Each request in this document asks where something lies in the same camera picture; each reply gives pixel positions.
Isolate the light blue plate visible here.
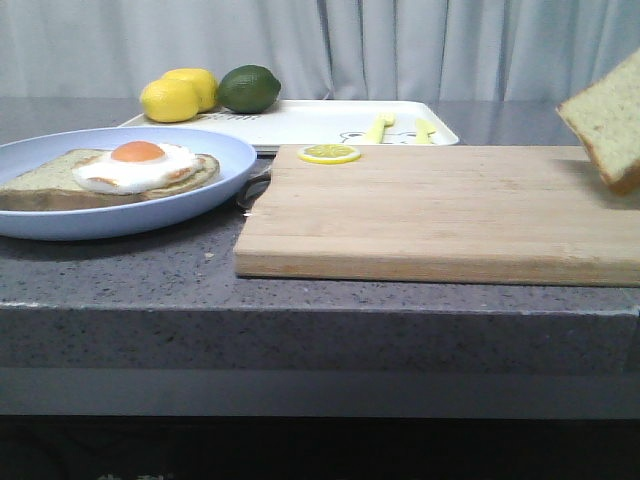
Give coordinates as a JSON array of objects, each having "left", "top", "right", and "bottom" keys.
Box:
[{"left": 1, "top": 126, "right": 257, "bottom": 241}]

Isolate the fried egg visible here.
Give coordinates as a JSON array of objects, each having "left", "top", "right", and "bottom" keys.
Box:
[{"left": 72, "top": 141, "right": 204, "bottom": 195}]

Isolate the bread slice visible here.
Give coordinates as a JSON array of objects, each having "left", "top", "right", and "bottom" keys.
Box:
[
  {"left": 556, "top": 51, "right": 639, "bottom": 195},
  {"left": 1, "top": 149, "right": 220, "bottom": 211}
]

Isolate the white rectangular tray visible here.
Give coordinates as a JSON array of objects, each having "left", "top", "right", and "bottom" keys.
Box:
[{"left": 117, "top": 99, "right": 460, "bottom": 150}]

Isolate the lemon slice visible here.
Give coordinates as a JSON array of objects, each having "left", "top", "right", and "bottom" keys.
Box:
[{"left": 297, "top": 144, "right": 361, "bottom": 165}]

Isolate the yellow plastic fork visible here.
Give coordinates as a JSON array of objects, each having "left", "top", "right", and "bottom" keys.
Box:
[{"left": 363, "top": 112, "right": 396, "bottom": 145}]

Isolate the yellow plastic knife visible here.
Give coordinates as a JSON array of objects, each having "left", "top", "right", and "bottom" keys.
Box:
[{"left": 415, "top": 118, "right": 437, "bottom": 145}]

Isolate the green lime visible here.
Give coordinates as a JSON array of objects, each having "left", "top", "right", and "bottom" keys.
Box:
[{"left": 217, "top": 64, "right": 281, "bottom": 114}]

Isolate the wooden cutting board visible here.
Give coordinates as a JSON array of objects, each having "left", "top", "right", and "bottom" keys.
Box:
[{"left": 234, "top": 145, "right": 639, "bottom": 286}]

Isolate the rear yellow lemon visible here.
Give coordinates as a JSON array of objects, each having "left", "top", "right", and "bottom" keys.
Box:
[{"left": 162, "top": 68, "right": 218, "bottom": 113}]

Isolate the yellow lemon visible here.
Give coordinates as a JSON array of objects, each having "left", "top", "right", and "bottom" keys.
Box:
[
  {"left": 139, "top": 78, "right": 199, "bottom": 123},
  {"left": 162, "top": 68, "right": 218, "bottom": 113}
]

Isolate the grey curtain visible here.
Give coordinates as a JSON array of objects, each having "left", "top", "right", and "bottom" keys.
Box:
[{"left": 1, "top": 1, "right": 639, "bottom": 102}]

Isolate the front yellow lemon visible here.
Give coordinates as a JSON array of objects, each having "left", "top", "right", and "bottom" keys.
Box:
[{"left": 139, "top": 78, "right": 199, "bottom": 123}]

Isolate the metal cutting board handle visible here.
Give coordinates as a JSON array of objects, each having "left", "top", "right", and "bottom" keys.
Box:
[{"left": 235, "top": 167, "right": 271, "bottom": 215}]

